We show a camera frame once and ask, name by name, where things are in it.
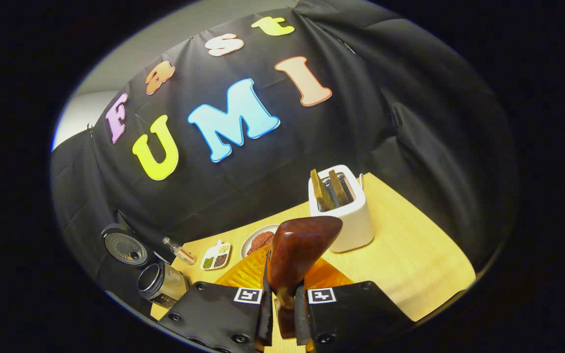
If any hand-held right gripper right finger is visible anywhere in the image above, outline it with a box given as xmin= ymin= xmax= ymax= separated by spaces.
xmin=295 ymin=257 xmax=415 ymax=353

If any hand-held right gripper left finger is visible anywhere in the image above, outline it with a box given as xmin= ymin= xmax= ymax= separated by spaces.
xmin=157 ymin=244 xmax=274 ymax=353

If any grey rice cooker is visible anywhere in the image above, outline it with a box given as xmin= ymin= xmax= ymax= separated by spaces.
xmin=100 ymin=223 xmax=191 ymax=309

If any brown wooden spoon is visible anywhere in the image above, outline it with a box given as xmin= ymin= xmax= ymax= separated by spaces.
xmin=266 ymin=216 xmax=343 ymax=339

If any white divided bean dish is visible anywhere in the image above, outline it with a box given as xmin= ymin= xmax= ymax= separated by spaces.
xmin=200 ymin=240 xmax=231 ymax=271

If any small glass bottle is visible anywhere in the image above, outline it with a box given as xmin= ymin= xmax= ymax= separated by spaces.
xmin=162 ymin=237 xmax=197 ymax=265

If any white round plate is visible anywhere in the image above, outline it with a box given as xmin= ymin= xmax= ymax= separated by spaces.
xmin=241 ymin=224 xmax=281 ymax=259

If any reddish brown meat piece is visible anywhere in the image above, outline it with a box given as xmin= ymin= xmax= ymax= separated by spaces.
xmin=247 ymin=231 xmax=275 ymax=255

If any white toaster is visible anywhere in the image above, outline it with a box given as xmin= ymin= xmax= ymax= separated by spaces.
xmin=308 ymin=165 xmax=375 ymax=253

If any brown toast slice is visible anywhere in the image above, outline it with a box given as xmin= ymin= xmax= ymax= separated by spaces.
xmin=310 ymin=169 xmax=334 ymax=211
xmin=328 ymin=170 xmax=351 ymax=205

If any black backdrop cloth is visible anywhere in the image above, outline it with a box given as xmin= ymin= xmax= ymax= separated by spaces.
xmin=51 ymin=0 xmax=516 ymax=314

